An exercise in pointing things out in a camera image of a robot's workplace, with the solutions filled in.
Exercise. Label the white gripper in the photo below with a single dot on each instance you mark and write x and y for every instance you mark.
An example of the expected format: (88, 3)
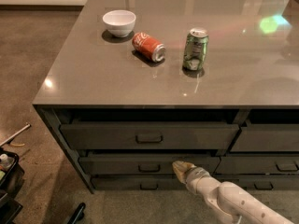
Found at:
(196, 174)

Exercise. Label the drawer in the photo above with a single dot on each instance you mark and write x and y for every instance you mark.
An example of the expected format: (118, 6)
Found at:
(263, 182)
(258, 165)
(149, 135)
(136, 182)
(142, 163)
(267, 138)

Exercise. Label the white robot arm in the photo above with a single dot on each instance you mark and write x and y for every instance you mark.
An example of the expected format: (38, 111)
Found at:
(228, 201)

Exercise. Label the grey cabinet counter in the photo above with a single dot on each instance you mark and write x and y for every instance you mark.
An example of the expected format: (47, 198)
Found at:
(250, 74)

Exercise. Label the green crushed soda can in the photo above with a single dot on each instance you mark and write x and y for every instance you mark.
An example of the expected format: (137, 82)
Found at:
(195, 49)

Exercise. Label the red coca-cola can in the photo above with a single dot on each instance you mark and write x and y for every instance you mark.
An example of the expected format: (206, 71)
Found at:
(149, 46)

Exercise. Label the white bowl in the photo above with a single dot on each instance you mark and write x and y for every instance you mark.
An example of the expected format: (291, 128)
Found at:
(119, 23)

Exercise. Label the white stick on floor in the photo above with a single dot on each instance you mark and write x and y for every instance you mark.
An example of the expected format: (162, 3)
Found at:
(24, 128)

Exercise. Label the black utility cart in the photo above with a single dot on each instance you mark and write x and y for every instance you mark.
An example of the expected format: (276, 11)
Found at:
(10, 184)

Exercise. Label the white bottle on cart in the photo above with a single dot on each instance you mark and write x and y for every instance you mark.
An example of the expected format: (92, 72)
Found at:
(6, 161)

